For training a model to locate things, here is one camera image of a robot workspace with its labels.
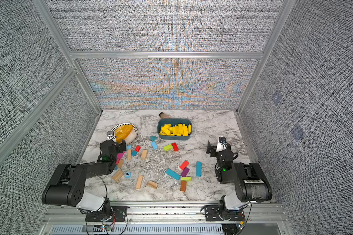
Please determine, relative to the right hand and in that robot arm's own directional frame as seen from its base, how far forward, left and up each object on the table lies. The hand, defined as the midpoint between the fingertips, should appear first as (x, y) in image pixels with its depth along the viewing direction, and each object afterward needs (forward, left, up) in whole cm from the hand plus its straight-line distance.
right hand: (217, 137), depth 89 cm
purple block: (-18, +20, -11) cm, 29 cm away
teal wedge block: (+7, +41, -11) cm, 44 cm away
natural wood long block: (-6, +56, -11) cm, 57 cm away
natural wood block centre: (-6, +46, -10) cm, 47 cm away
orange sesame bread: (+7, +61, -4) cm, 62 cm away
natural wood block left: (-20, +59, -9) cm, 63 cm away
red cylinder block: (-1, +51, -10) cm, 52 cm away
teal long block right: (-15, +12, -12) cm, 23 cm away
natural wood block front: (-23, +46, -10) cm, 53 cm away
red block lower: (-13, +21, -11) cm, 27 cm away
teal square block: (-5, +53, -11) cm, 54 cm away
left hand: (+1, +63, -3) cm, 63 cm away
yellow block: (+10, +31, -6) cm, 33 cm away
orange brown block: (-25, +21, -10) cm, 34 cm away
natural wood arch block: (-25, +39, -10) cm, 47 cm away
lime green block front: (-22, +20, -10) cm, 31 cm away
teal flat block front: (-18, +27, -11) cm, 35 cm away
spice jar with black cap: (+26, +35, -9) cm, 45 cm away
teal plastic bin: (+19, +27, -8) cm, 34 cm away
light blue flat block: (+1, +40, -11) cm, 42 cm away
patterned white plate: (+9, +55, -11) cm, 57 cm away
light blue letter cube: (-20, +53, -10) cm, 58 cm away
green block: (-1, +31, -11) cm, 32 cm away
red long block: (-1, +26, -11) cm, 28 cm away
